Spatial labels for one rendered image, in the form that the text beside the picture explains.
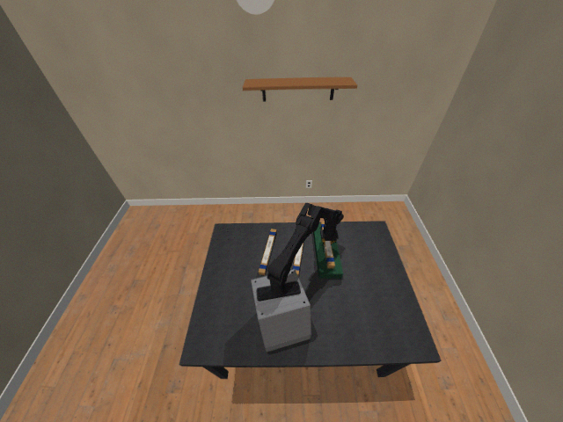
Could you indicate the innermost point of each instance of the low green platform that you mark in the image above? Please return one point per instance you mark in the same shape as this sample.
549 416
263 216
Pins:
326 273

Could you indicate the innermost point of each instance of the brown welding electrode pack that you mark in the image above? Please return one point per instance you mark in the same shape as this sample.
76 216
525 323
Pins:
328 251

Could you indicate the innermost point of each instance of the brown flat pack with blue bands and white label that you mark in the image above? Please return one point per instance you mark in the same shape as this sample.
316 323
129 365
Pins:
267 252

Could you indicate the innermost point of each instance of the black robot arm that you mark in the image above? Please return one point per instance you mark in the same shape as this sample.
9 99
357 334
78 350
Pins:
280 267

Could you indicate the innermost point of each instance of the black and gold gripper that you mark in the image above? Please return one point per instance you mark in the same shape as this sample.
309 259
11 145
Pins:
329 236

